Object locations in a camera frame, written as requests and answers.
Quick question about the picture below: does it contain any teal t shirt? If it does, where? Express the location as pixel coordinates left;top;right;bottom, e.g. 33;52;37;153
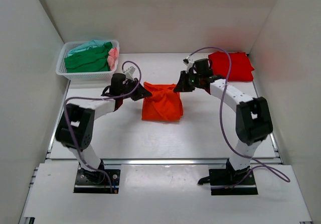
68;40;106;57

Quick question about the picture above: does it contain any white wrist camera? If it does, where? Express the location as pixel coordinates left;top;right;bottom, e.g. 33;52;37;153
183;58;194;66
123;66;136;81

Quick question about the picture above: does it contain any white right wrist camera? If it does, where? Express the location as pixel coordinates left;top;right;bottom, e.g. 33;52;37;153
183;58;194;66

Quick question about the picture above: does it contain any white plastic laundry basket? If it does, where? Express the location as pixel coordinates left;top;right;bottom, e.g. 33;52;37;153
56;40;119;80

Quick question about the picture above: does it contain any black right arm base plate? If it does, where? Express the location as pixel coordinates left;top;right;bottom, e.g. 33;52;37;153
197;160;258;196

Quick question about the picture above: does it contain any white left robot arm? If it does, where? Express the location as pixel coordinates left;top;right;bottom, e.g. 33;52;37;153
55;73;152;185

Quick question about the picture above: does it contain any folded red t shirt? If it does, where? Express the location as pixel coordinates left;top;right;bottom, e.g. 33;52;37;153
208;52;254;82

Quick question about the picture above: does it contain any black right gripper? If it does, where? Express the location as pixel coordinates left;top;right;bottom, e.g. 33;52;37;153
174;71;202;93

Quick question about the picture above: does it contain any orange t shirt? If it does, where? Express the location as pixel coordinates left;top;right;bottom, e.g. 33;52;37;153
141;82;184;122

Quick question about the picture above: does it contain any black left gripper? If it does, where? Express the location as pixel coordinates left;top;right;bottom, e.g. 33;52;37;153
121;77;151;100

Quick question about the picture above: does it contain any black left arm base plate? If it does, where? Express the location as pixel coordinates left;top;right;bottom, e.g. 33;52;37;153
73;166;121;194

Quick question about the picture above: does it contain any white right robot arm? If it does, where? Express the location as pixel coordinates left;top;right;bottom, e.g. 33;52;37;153
174;58;273;184

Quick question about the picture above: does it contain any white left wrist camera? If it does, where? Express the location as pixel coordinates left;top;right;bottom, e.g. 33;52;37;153
123;66;136;81

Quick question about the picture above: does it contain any pink t shirt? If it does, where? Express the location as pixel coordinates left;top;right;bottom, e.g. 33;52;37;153
107;47;119;70

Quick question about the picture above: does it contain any aluminium table rail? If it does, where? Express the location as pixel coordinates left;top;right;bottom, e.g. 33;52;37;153
46;80;284;166

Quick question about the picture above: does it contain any green t shirt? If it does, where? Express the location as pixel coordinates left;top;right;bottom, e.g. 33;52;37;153
64;42;113;73

